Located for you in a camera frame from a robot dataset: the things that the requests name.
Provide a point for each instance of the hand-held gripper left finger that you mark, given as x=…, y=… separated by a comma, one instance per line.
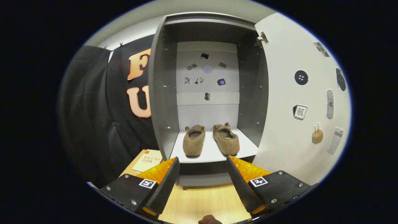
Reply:
x=166, y=183

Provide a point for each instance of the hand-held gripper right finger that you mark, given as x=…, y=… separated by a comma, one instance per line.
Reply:
x=241, y=186

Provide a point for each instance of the brown fuzzy slipper shoe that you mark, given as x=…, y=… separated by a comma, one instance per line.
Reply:
x=193, y=144
x=228, y=143

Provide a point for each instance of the dark grey shoe cabinet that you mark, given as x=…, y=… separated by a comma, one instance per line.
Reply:
x=161, y=93

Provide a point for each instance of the white cabinet shelf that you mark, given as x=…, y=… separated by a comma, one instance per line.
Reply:
x=210, y=149

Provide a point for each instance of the metal door hinge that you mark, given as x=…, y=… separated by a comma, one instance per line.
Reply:
x=262, y=38

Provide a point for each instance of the beige cover book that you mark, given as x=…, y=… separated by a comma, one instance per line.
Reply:
x=146, y=161

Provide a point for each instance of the black backdrop cloth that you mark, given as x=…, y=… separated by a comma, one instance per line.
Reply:
x=87, y=109

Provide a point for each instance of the row of black cloth clips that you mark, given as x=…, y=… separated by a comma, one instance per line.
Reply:
x=120, y=45

